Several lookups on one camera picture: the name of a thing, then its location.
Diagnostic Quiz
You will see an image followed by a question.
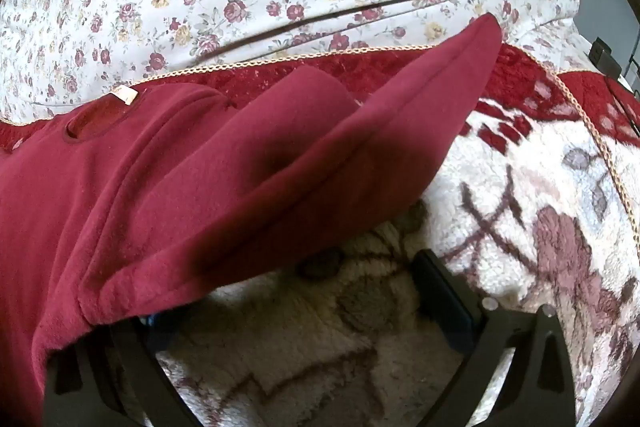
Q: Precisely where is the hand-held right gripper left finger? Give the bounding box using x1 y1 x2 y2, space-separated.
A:
42 313 202 427

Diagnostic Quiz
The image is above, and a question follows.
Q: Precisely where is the small black box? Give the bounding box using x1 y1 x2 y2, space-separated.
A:
588 37 624 78

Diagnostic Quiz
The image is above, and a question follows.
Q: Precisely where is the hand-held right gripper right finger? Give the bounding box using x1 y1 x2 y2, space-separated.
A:
413 249 577 427

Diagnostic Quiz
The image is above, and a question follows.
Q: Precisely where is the red and cream plush blanket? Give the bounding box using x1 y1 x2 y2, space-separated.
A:
0 24 640 427

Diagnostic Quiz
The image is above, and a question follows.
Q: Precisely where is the maroon fleece sweater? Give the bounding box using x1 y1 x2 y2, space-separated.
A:
0 13 504 427

